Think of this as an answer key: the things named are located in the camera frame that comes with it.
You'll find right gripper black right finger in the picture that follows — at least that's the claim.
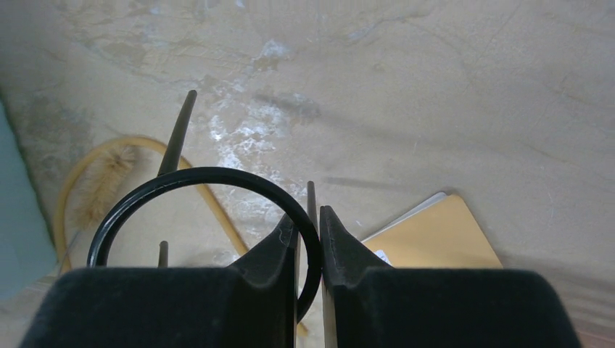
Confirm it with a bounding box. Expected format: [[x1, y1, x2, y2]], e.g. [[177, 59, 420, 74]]
[[320, 206, 581, 347]]

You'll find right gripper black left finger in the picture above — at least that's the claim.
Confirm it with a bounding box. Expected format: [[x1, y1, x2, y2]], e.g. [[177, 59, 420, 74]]
[[21, 217, 298, 347]]

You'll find black metal tripod ring stand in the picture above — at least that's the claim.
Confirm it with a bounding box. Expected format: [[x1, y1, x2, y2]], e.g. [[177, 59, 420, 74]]
[[86, 90, 322, 322]]

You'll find bristle test tube brush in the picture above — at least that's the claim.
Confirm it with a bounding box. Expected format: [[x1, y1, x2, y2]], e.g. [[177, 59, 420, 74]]
[[52, 145, 136, 275]]

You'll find yellow spiral notebook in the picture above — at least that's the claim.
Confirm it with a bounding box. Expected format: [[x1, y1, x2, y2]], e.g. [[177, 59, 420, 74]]
[[363, 191, 503, 269]]

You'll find tan rubber tubing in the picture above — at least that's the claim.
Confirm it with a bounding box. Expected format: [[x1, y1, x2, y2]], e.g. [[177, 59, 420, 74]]
[[54, 136, 310, 338]]

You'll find teal plastic bin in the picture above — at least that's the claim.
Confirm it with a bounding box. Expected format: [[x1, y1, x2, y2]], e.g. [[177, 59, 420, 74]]
[[1, 106, 57, 301]]

